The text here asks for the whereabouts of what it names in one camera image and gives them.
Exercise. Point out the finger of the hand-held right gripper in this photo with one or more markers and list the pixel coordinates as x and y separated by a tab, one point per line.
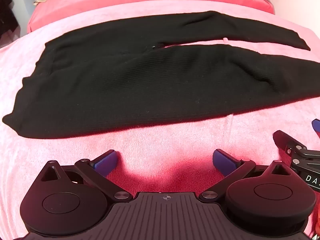
317	126
285	140

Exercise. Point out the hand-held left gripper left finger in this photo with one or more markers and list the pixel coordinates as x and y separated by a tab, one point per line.
106	163

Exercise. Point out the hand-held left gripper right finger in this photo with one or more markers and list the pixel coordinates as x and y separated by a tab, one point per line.
225	165

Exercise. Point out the black pants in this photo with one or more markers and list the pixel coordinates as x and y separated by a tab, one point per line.
150	85

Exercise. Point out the pink blanket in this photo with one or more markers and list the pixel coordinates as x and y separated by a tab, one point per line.
165	140

